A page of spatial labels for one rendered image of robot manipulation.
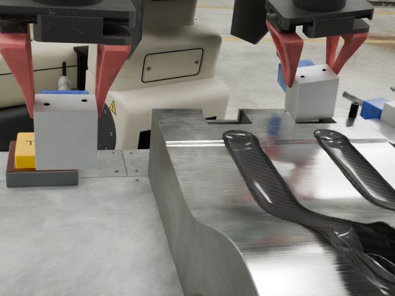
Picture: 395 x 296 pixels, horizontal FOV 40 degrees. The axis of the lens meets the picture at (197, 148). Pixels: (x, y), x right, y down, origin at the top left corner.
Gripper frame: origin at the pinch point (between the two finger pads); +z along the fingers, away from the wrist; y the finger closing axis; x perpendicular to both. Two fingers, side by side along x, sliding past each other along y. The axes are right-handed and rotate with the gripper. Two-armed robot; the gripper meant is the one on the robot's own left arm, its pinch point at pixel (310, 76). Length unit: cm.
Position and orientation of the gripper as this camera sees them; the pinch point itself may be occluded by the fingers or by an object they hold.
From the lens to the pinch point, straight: 65.8
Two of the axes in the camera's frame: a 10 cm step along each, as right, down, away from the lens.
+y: 9.7, -1.5, 1.7
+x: -2.3, -5.8, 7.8
